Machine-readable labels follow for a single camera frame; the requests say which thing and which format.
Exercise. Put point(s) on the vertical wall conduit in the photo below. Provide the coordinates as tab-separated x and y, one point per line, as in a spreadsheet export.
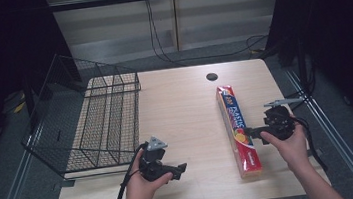
175	15

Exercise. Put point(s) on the yellow floor object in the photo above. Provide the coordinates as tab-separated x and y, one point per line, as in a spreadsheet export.
20	104

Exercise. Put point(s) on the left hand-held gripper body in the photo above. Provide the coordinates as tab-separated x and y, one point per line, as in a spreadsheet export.
152	169

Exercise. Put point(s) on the person's right hand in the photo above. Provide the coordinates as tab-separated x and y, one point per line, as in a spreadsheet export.
292	151

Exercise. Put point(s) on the person's left hand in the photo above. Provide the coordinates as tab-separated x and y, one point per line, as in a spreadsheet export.
141	187

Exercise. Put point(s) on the red plastic wrap box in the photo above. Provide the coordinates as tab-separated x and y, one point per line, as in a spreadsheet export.
236	123

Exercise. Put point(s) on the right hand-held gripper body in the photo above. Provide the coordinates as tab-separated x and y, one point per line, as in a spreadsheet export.
279	121

